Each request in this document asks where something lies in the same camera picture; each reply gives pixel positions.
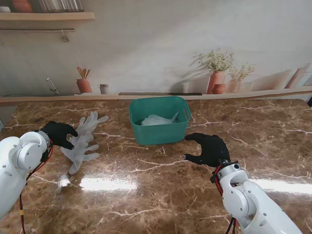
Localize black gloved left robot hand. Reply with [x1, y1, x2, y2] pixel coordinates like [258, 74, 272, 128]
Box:
[40, 121, 79, 150]

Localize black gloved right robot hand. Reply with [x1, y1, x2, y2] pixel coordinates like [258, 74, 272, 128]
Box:
[183, 133, 232, 168]

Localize teal plastic basket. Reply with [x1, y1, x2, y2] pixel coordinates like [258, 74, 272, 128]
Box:
[128, 96, 192, 146]

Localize wooden counter ledge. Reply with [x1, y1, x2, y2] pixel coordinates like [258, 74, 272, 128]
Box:
[0, 86, 312, 103]

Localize terracotta utensil pot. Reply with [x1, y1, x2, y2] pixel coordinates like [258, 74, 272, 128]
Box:
[76, 67, 93, 94]

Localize leaning wooden cutting boards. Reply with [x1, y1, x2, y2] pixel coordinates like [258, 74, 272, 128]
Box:
[285, 68, 312, 89]

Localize red-brown pot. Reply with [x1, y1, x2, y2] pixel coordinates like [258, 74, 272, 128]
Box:
[11, 0, 34, 13]

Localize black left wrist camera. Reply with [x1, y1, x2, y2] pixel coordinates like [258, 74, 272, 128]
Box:
[40, 148, 50, 163]

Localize red black right arm cable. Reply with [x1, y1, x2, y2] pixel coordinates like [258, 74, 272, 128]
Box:
[214, 165, 238, 234]

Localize red black arm cable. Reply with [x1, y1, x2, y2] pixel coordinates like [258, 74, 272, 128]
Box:
[19, 138, 55, 234]
[214, 165, 238, 234]

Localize red black left arm cable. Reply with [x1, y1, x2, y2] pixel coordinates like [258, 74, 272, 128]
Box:
[19, 138, 55, 234]

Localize metal wall rail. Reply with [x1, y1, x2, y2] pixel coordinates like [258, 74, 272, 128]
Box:
[0, 28, 75, 42]

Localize wooden wall shelf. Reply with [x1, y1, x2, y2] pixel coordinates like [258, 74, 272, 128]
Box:
[0, 12, 95, 21]

